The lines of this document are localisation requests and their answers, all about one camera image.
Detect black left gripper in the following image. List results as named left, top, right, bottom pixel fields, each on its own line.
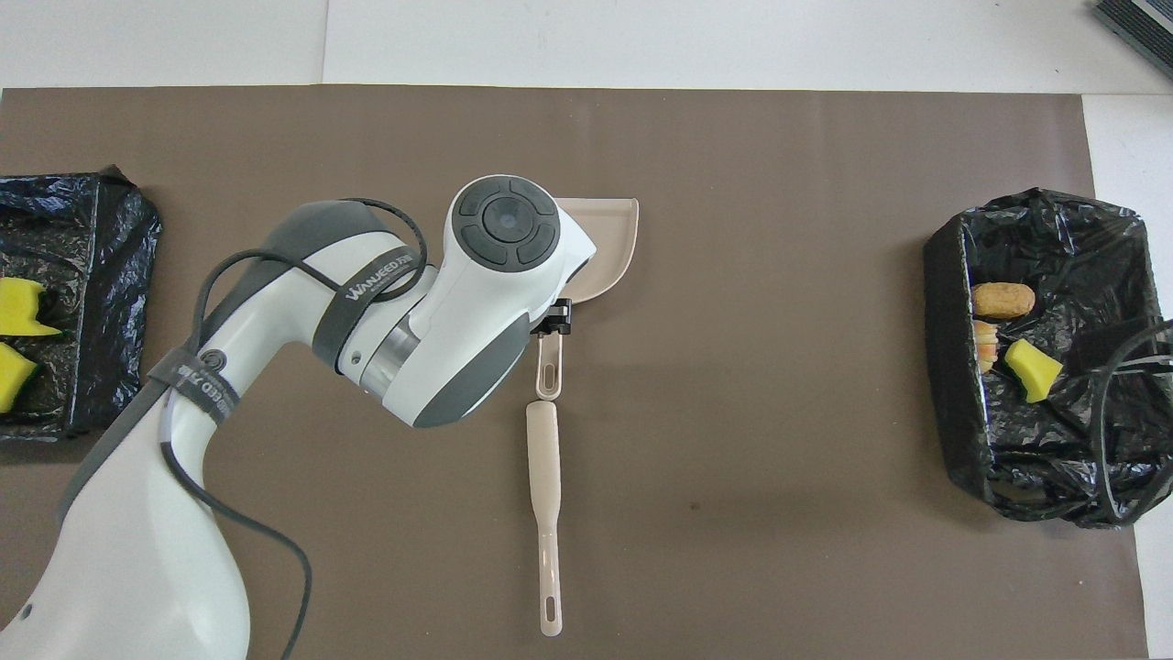
left=530, top=298, right=574, bottom=338

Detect beige plastic dustpan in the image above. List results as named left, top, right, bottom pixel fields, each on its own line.
left=534, top=196, right=641, bottom=402

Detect beige hand brush black bristles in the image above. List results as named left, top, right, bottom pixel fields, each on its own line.
left=525, top=400, right=564, bottom=638

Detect brown oval sponge piece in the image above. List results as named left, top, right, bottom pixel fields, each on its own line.
left=971, top=281, right=1037, bottom=320

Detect yellow sponge wedge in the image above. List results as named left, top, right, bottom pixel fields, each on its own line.
left=1004, top=338, right=1065, bottom=404

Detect notched yellow sponge piece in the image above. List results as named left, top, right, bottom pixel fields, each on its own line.
left=0, top=278, right=63, bottom=338

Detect yellow sponge block piece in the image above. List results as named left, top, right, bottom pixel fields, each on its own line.
left=0, top=342, right=39, bottom=414

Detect black bag-lined bin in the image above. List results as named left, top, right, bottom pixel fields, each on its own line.
left=0, top=165, right=163, bottom=444
left=922, top=188, right=1173, bottom=530

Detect brown table mat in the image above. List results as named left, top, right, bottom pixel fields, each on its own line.
left=0, top=85, right=1151, bottom=660

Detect grey ribbed device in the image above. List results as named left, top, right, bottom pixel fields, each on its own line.
left=1089, top=0, right=1173, bottom=79

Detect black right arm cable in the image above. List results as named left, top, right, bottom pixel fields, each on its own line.
left=1074, top=316, right=1173, bottom=525

